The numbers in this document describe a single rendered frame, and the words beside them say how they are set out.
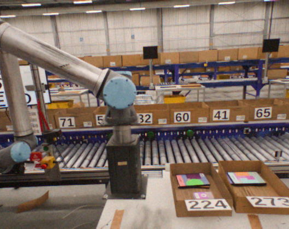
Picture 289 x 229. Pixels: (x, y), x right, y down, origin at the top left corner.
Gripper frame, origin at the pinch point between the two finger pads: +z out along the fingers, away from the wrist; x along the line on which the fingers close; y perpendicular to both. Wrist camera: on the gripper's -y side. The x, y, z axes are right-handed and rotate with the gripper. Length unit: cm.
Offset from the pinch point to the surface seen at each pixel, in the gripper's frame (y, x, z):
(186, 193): 15, 98, 1
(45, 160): -1.5, 0.1, 18.9
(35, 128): -23.4, -8.0, 13.6
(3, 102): -41, -30, 6
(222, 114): -54, 146, 72
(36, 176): 10.7, -12.8, 33.5
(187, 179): 7, 100, 9
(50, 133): -19.9, 5.6, 9.4
